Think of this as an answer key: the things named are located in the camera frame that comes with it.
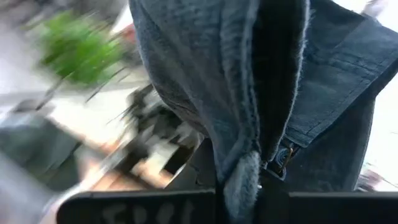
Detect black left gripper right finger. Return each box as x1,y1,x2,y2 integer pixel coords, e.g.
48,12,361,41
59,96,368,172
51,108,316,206
259,169,398,224

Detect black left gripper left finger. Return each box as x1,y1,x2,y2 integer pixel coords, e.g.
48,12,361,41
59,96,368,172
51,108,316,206
57,136,224,224

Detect green potted plant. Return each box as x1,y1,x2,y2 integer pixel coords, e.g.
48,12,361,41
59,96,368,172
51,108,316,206
37,9,127,86

